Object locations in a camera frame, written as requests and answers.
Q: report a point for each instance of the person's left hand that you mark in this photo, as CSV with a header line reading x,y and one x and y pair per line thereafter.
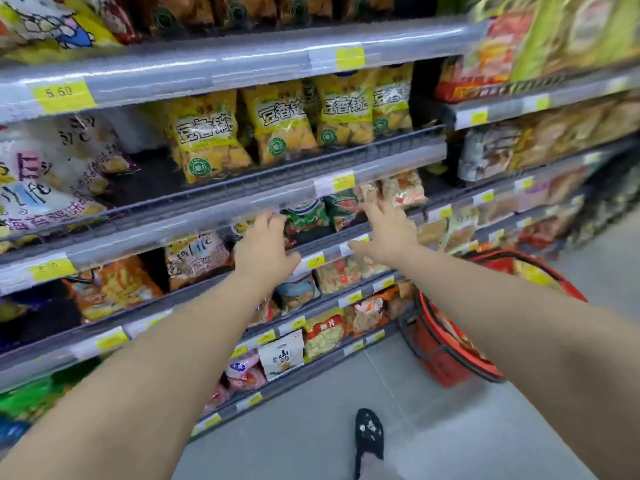
x,y
265,254

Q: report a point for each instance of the person's right hand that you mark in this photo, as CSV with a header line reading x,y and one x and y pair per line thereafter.
x,y
392,237

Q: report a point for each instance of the red plastic shopping basket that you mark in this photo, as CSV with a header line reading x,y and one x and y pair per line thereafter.
x,y
440,354

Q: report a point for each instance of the row of yellow snack packets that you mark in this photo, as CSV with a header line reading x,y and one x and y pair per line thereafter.
x,y
210,134

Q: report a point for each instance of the grey store shelving unit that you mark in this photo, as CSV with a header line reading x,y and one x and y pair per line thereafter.
x,y
200,69

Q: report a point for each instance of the white printed snack package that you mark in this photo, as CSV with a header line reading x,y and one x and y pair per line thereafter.
x,y
35,204
100,144
117,17

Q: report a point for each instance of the white chips bag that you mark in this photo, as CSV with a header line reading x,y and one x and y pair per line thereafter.
x,y
45,24

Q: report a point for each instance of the person's left forearm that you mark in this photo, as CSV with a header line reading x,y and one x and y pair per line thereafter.
x,y
140,384

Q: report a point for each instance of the person's right forearm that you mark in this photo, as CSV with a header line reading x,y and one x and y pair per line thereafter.
x,y
540,354

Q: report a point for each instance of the pale red noodle bag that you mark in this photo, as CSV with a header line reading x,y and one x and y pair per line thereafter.
x,y
339,275
372,268

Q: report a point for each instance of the tan pastry pack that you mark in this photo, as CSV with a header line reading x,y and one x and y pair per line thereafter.
x,y
432,233

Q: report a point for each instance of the pale prawn cracker bag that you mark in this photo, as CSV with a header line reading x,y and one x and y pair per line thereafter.
x,y
404,188

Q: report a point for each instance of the green blue bag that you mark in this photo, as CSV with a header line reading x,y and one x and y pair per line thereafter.
x,y
306,217

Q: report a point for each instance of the green shrimp print bag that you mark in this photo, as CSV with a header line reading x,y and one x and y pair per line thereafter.
x,y
342,209

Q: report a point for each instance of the orange bag blue badge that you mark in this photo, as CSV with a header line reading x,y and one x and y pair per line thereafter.
x,y
264,312

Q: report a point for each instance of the white red bag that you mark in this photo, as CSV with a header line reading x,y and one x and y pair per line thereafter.
x,y
197,259

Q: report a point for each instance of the white green pastry pack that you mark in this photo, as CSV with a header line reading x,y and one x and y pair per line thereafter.
x,y
461,230

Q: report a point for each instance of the orange white bag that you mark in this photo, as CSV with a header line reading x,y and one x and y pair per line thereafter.
x,y
366,314

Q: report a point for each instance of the pale bag red label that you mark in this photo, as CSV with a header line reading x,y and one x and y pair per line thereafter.
x,y
325,334

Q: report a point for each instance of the white ink drawing bag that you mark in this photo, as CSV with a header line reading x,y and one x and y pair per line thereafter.
x,y
281,355

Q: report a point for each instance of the chocolate pie pack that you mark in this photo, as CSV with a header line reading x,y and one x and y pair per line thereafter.
x,y
487,152

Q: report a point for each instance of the pink wafer pack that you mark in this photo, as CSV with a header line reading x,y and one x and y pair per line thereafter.
x,y
534,197

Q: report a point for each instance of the row of red orange bags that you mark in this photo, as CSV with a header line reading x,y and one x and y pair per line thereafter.
x,y
545,230

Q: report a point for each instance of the yellow brown bread bag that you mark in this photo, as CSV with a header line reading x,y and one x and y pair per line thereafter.
x,y
587,127
537,142

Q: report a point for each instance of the orange bread pack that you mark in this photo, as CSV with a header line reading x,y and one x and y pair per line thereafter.
x,y
567,185

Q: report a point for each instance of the black slipper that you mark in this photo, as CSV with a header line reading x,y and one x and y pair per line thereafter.
x,y
369,432

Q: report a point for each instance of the red yellow multipack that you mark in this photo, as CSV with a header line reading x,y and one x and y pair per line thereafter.
x,y
485,54

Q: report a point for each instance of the orange brown crisp bag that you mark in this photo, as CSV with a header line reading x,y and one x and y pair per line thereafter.
x,y
245,9
175,12
367,5
305,7

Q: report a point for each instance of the beige trousers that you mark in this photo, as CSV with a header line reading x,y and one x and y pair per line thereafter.
x,y
377,472

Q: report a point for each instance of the assorted colourful chip bags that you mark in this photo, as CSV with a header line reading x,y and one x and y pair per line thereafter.
x,y
35,394

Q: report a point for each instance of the green yellow bag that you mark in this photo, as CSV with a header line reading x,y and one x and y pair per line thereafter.
x,y
575,29

